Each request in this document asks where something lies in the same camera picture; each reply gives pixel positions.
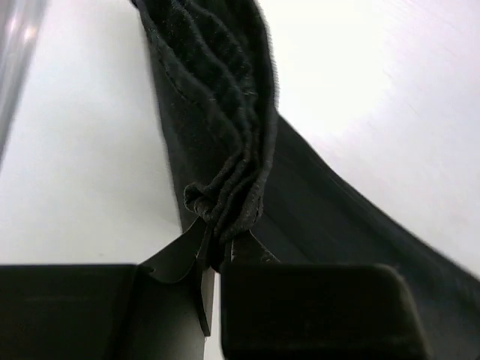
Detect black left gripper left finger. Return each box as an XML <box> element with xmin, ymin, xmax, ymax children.
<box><xmin>1</xmin><ymin>220</ymin><xmax>215</xmax><ymax>359</ymax></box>

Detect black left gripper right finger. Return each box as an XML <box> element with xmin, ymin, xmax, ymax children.
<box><xmin>220</xmin><ymin>233</ymin><xmax>431</xmax><ymax>359</ymax></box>

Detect black trousers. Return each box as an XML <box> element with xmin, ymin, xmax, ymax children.
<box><xmin>134</xmin><ymin>1</ymin><xmax>479</xmax><ymax>359</ymax></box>

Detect aluminium left side rail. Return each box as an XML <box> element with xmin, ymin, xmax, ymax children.
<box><xmin>0</xmin><ymin>0</ymin><xmax>48</xmax><ymax>155</ymax></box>

